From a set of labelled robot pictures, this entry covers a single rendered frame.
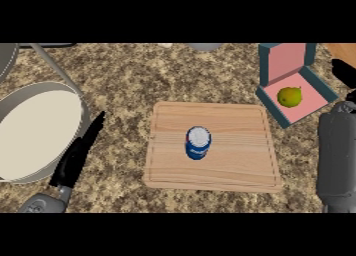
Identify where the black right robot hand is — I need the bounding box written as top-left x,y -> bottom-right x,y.
331,58 -> 356,117

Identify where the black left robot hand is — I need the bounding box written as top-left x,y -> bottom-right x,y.
49,110 -> 108,188

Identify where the teal and pink cardboard box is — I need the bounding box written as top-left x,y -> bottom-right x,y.
255,43 -> 341,129

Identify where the wooden cutting board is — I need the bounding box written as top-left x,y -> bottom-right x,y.
142,101 -> 283,194

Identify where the brown wooden surface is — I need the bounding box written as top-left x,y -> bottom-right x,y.
326,43 -> 356,78

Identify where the blue can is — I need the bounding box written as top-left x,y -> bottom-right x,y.
184,125 -> 214,161

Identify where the grey bowl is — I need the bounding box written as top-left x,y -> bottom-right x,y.
186,43 -> 224,52

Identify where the grey saucepan with handle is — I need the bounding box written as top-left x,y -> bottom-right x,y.
0,43 -> 91,185

